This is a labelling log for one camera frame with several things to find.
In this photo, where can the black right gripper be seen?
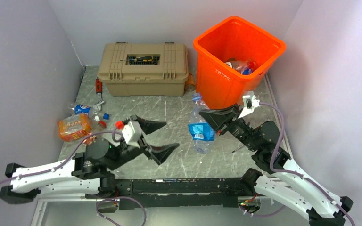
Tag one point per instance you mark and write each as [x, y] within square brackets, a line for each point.
[222, 119]

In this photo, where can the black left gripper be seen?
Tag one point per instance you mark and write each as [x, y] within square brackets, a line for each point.
[160, 153]

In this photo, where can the blue label bottle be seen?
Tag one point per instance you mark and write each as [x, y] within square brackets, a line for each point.
[201, 132]

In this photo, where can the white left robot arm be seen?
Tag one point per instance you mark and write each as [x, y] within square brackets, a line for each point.
[90, 172]

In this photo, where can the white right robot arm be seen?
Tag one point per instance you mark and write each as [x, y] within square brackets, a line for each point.
[319, 206]

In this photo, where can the orange plastic bin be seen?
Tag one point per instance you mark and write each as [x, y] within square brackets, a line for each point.
[234, 37]

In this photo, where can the small red cap bottle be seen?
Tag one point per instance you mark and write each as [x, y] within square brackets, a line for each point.
[92, 137]

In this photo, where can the tan plastic toolbox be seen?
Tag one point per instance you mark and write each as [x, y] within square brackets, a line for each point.
[164, 76]

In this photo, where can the pepsi bottle far left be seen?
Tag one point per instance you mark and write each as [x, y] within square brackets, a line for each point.
[74, 108]

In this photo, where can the crushed orange label bottle left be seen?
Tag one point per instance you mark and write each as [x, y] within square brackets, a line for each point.
[74, 127]

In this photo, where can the black yellow screwdriver on toolbox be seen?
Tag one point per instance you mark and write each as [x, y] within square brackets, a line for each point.
[139, 58]

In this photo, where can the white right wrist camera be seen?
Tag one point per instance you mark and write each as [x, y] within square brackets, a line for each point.
[250, 103]

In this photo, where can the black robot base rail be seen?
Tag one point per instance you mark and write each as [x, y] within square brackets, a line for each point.
[180, 192]

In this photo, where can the red handled tool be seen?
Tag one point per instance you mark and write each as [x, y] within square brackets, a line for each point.
[99, 90]

